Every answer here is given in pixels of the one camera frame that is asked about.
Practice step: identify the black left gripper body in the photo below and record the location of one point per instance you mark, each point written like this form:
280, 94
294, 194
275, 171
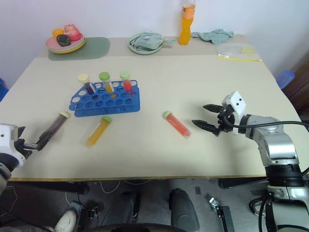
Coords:
21, 145

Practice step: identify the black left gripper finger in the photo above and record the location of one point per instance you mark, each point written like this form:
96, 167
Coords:
42, 141

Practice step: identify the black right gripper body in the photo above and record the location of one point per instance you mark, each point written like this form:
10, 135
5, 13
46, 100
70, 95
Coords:
225, 122

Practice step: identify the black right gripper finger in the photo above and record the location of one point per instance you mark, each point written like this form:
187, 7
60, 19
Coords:
213, 108
205, 125

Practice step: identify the cream-capped tube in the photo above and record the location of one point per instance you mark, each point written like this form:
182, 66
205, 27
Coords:
89, 88
60, 120

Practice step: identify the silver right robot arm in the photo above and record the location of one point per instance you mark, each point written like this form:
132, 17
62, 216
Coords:
277, 137

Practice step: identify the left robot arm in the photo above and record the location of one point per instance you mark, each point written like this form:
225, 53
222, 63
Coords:
3, 174

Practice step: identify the green-capped tube, red liquid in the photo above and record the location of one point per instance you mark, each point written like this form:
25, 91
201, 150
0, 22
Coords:
127, 85
177, 124

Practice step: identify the green-capped tube, orange liquid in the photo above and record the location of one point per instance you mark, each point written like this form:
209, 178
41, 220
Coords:
108, 87
99, 131

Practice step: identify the blue plastic test tube rack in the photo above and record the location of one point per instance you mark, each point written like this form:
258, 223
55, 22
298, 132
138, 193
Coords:
106, 110

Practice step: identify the black table leg bar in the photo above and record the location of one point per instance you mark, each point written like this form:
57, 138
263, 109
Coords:
60, 187
241, 183

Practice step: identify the blue plastic crate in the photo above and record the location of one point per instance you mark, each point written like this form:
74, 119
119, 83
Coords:
3, 90

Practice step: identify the clear zip plastic bag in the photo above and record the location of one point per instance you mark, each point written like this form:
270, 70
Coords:
237, 52

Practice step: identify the crumpled teal cloth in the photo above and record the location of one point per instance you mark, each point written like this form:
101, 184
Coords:
217, 36

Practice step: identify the blue ribbed stool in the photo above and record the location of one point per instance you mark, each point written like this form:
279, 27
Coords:
285, 79

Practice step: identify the brown wooden cabinet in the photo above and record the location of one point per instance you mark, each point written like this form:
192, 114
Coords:
300, 89

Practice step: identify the white shoe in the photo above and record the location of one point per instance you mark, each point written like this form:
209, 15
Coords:
65, 221

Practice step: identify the orange soda bottle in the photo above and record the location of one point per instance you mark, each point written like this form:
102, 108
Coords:
186, 29

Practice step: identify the dark rounded shape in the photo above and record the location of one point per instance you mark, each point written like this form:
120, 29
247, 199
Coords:
183, 212

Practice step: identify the pale green plate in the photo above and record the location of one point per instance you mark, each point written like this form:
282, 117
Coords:
142, 52

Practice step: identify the folded teal cloth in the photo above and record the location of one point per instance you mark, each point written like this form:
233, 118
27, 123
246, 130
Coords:
147, 41

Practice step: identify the pink plate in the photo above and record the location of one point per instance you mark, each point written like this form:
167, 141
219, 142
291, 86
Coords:
51, 44

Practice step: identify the yellow plate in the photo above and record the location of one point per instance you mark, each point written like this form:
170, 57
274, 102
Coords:
77, 48

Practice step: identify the dark green toy fruit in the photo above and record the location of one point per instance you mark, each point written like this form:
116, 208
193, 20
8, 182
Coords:
63, 40

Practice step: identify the green placemat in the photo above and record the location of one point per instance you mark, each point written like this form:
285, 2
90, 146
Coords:
96, 48

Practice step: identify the orange toy fruit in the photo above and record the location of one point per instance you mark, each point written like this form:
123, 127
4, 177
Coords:
57, 32

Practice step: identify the pink toy fruit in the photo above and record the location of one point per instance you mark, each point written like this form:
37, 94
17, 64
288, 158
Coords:
72, 32

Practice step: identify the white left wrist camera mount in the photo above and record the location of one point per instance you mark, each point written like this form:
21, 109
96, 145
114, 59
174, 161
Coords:
7, 140

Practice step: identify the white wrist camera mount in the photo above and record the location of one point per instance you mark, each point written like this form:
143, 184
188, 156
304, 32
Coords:
7, 140
237, 104

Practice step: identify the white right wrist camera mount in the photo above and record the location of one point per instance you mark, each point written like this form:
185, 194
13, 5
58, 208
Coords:
237, 104

